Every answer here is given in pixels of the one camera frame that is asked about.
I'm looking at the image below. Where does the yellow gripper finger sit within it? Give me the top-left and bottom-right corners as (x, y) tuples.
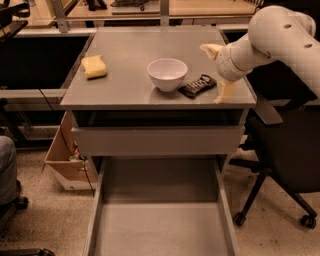
(214, 80), (238, 104)
(200, 44), (223, 60)

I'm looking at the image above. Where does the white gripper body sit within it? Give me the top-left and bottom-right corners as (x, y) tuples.
(216, 43), (253, 81)

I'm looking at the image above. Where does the black rxbar chocolate wrapper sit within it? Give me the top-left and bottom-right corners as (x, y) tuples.
(178, 74), (217, 99)

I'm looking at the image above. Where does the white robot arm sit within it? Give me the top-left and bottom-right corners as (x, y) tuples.
(200, 5), (320, 104)

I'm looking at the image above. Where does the grey drawer cabinet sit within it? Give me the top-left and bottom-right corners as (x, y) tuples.
(60, 25), (257, 158)

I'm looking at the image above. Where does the open middle drawer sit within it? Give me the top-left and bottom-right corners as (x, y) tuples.
(82, 157), (240, 256)

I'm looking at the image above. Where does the top drawer front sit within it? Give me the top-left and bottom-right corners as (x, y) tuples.
(71, 126), (244, 157)

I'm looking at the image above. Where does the white bowl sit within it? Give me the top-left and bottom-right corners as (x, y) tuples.
(147, 58), (188, 92)

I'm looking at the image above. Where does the black office chair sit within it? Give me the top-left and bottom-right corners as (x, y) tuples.
(230, 61), (320, 229)

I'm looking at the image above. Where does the yellow sponge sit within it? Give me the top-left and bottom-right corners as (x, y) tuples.
(81, 55), (107, 79)

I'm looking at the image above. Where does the background workbench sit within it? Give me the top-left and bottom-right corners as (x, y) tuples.
(9, 0), (264, 34)

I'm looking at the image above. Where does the cardboard box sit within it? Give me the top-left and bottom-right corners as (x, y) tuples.
(44, 113), (97, 190)

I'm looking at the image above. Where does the black chair left edge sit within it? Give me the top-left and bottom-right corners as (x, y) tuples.
(0, 181), (56, 256)

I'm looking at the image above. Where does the person leg in jeans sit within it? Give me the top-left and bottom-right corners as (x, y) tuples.
(0, 136), (18, 205)

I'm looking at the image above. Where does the black cable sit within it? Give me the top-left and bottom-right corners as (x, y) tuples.
(39, 88), (96, 197)

